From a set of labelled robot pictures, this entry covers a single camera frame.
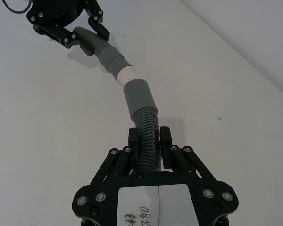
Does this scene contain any grey corrugated hose with cuff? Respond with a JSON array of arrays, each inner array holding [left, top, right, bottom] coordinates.
[[123, 79, 162, 171]]

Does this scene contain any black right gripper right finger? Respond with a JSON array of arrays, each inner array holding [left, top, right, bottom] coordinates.
[[160, 126, 218, 182]]

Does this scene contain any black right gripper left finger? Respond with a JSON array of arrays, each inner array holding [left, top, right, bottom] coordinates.
[[91, 128, 141, 184]]

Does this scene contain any thin black cable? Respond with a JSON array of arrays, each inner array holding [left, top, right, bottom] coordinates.
[[2, 0, 33, 14]]

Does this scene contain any grey corrugated hose stepped cuff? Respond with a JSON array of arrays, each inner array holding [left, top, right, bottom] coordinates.
[[72, 26, 133, 72]]

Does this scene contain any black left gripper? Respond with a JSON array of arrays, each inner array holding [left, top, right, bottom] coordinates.
[[26, 0, 110, 57]]

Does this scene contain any white plastic connector tube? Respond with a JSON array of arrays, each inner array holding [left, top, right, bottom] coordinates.
[[116, 65, 135, 85]]

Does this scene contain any white table cloth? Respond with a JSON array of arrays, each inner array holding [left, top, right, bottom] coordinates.
[[0, 0, 283, 226]]

